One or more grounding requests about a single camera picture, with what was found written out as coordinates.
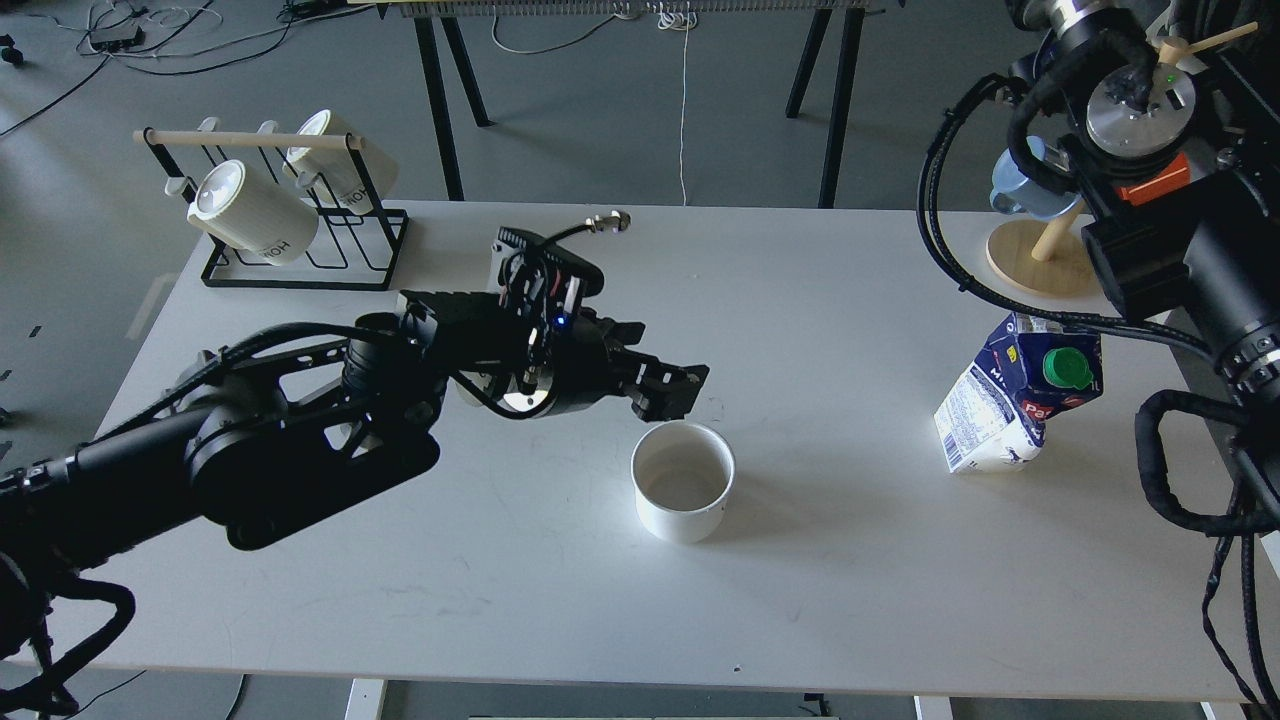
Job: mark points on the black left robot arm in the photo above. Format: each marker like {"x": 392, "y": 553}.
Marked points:
{"x": 297, "y": 423}

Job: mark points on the blue white milk carton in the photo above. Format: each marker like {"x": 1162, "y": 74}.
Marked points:
{"x": 1028, "y": 370}

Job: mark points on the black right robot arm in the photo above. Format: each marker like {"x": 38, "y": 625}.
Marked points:
{"x": 1195, "y": 270}

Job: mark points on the blue mug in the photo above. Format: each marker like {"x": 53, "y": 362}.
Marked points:
{"x": 1014, "y": 192}

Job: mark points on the wooden mug tree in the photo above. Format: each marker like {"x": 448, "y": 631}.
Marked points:
{"x": 1040, "y": 255}

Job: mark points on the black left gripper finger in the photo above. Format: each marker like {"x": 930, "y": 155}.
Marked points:
{"x": 650, "y": 368}
{"x": 663, "y": 402}

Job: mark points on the white ribbed mug front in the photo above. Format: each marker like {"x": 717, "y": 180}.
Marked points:
{"x": 252, "y": 213}

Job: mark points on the black wire mug rack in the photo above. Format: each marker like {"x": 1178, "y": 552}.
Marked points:
{"x": 349, "y": 252}

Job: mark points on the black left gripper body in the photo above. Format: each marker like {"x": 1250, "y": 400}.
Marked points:
{"x": 568, "y": 357}

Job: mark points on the white ribbed mug rear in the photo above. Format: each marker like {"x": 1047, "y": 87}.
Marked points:
{"x": 334, "y": 175}

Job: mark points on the white enamel cup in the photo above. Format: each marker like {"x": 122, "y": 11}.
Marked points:
{"x": 683, "y": 474}

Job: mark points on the orange mug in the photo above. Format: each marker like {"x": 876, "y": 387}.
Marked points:
{"x": 1174, "y": 177}

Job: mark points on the white ribbed mug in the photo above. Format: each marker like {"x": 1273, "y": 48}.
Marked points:
{"x": 334, "y": 175}
{"x": 252, "y": 213}

